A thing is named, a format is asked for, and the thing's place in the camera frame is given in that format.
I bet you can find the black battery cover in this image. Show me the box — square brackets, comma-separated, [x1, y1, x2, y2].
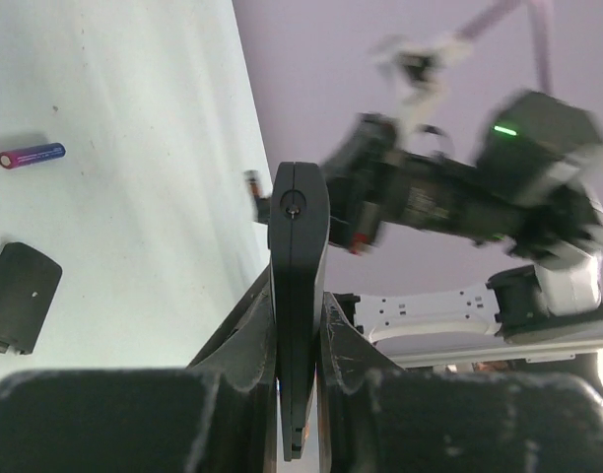
[0, 241, 63, 355]

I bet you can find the purple blue battery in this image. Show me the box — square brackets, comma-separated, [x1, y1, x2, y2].
[0, 143, 66, 169]

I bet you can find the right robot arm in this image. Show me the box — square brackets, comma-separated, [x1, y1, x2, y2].
[255, 91, 603, 344]

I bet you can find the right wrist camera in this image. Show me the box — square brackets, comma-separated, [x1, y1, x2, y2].
[371, 34, 472, 140]

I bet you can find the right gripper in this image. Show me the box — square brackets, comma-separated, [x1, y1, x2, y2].
[254, 113, 397, 254]

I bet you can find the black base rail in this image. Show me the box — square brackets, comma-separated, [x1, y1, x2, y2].
[187, 267, 269, 369]

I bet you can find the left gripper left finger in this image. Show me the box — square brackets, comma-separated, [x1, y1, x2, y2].
[0, 292, 277, 472]

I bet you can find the black remote control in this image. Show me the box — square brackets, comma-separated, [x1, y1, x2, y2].
[268, 163, 330, 462]

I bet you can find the black silver battery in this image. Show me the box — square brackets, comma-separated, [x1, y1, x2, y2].
[244, 169, 262, 199]

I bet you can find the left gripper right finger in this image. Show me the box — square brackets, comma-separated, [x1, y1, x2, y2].
[317, 295, 603, 473]

